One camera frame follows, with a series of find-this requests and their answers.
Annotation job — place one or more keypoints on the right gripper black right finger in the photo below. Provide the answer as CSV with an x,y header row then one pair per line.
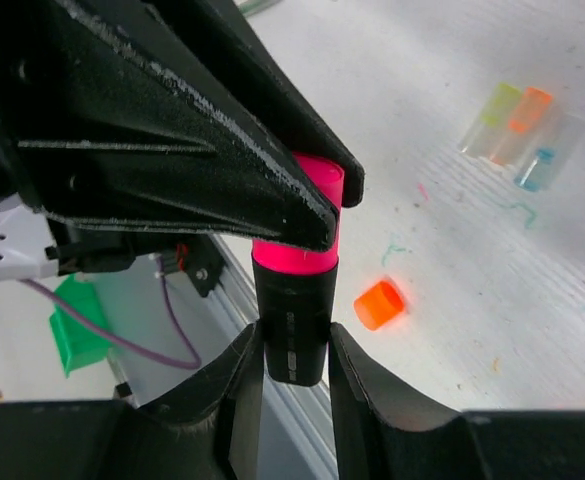
x,y
386,429

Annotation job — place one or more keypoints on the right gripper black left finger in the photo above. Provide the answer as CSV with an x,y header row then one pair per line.
x,y
122,435

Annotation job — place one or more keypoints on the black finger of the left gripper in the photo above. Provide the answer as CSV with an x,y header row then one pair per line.
x,y
221,38
109,122

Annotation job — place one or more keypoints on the bright orange marker cap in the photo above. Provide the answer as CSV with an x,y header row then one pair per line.
x,y
379,304

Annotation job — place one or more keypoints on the pink marker cap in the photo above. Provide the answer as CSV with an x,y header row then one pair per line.
x,y
293,257

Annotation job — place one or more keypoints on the yellow pen cap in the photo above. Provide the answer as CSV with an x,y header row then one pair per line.
x,y
490,122

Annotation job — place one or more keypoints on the clear blue pen cap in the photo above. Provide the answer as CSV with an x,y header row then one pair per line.
x,y
549,150

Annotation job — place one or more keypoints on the orange pen cap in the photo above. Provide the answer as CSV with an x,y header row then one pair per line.
x,y
521,123

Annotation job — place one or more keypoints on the black pink marker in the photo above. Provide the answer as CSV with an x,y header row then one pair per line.
x,y
295,311

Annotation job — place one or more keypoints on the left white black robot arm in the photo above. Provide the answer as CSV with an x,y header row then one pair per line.
x,y
7,245

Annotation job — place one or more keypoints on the green plastic bin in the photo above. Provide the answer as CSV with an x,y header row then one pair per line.
x,y
77,346

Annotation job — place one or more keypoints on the aluminium front rail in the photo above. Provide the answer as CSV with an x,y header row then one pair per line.
x,y
170,333

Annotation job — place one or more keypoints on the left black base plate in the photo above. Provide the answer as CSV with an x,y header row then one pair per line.
x,y
91,251

